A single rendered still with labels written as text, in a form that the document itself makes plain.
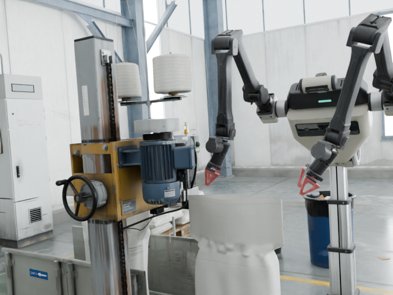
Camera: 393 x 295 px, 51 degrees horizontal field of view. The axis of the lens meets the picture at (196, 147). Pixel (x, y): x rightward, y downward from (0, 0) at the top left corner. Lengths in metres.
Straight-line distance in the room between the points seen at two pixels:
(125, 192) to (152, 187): 0.15
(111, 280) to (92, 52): 0.91
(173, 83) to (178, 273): 1.25
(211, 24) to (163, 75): 9.24
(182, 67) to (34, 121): 4.17
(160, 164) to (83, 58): 0.53
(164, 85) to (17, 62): 4.86
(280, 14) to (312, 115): 8.51
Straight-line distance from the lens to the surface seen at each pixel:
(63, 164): 6.79
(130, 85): 1.86
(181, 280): 2.53
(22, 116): 5.62
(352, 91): 1.57
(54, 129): 6.69
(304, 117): 2.06
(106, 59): 1.70
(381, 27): 1.57
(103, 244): 1.74
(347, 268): 2.36
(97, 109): 1.67
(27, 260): 2.56
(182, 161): 1.58
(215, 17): 10.90
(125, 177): 1.68
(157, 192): 1.58
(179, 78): 1.70
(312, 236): 4.08
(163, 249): 2.54
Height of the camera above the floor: 1.38
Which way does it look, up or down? 3 degrees down
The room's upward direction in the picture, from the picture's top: 4 degrees counter-clockwise
